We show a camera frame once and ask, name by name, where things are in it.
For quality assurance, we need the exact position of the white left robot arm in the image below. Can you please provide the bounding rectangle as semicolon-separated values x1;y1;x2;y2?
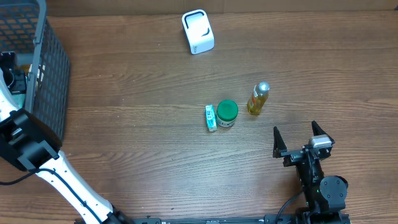
1;52;131;224

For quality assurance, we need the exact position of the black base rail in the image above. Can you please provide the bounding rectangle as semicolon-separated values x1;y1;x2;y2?
131;214;351;224

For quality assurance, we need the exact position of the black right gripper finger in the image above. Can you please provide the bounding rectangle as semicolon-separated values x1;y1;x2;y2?
272;126;287;158
311;121;326;136

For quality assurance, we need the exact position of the yellow bottle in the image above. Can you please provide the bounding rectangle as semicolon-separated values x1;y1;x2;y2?
247;82;270;115

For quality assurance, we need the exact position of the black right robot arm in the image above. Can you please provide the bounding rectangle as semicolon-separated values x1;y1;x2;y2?
270;121;351;223

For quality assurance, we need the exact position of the dark grey plastic basket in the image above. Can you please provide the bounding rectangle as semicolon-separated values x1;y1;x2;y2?
1;0;70;139

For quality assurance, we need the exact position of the white barcode scanner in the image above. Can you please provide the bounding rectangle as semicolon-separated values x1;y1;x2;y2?
182;9;215;55

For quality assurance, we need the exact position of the teal tissue pack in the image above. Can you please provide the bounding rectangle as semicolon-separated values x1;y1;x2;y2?
205;105;218;132

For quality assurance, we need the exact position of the green lid jar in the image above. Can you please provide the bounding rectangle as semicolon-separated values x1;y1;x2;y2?
216;100;239;128

